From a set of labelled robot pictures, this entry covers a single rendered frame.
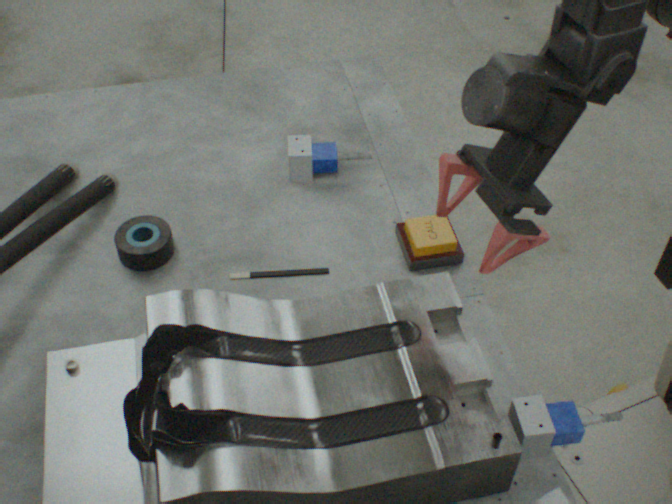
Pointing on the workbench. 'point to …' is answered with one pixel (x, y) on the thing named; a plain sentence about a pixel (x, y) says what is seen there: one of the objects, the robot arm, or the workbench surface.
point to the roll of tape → (144, 243)
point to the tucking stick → (278, 273)
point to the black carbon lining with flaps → (242, 350)
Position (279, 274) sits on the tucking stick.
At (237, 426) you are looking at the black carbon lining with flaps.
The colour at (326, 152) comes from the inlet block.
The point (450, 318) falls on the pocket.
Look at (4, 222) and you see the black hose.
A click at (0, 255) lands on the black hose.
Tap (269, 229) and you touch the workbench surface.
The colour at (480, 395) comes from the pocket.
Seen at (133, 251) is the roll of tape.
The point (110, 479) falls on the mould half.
